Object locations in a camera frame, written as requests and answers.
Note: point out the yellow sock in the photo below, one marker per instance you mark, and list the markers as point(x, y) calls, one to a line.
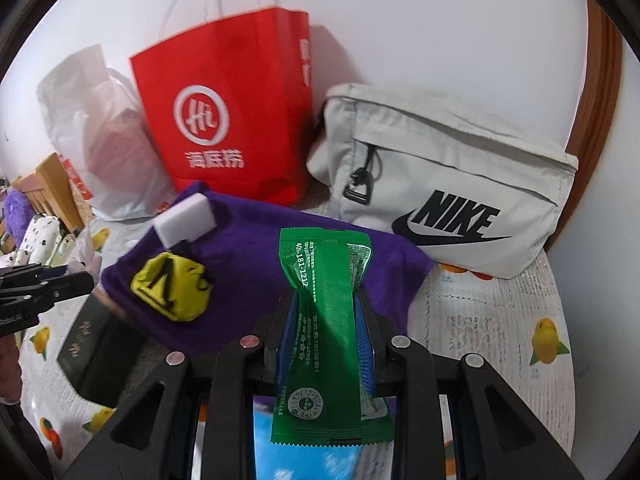
point(170, 285)

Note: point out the blue tissue pack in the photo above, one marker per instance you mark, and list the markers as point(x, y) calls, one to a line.
point(300, 462)

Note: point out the white black-dotted pillow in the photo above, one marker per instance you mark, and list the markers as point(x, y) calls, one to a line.
point(35, 237)

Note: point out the purple towel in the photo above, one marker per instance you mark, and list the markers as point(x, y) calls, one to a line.
point(245, 280)

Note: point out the purple plush toy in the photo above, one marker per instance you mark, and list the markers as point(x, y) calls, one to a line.
point(17, 212)

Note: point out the red paper bag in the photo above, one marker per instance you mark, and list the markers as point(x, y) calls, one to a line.
point(225, 85)

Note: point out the grey waist bag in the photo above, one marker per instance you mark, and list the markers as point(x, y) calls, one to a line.
point(440, 170)

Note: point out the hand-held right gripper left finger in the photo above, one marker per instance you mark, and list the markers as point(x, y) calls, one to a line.
point(282, 355)

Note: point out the person's left hand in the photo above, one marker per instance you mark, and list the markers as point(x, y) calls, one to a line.
point(10, 375)

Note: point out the dark tea tin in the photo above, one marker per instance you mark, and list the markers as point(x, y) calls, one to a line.
point(100, 350)

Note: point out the green packet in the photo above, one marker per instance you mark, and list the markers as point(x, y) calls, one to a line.
point(325, 335)

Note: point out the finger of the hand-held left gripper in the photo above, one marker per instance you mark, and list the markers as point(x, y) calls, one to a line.
point(35, 272)
point(55, 290)

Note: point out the white charger block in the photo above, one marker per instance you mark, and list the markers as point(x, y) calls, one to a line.
point(182, 220)

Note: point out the wooden headboard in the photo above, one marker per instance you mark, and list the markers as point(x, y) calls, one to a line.
point(55, 185)

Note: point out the brown wooden door frame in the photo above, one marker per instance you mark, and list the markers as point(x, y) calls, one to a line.
point(600, 110)

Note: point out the white plastic shopping bag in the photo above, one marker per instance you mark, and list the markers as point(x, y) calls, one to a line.
point(110, 160)

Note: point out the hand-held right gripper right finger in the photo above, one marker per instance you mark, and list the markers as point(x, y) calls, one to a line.
point(367, 355)

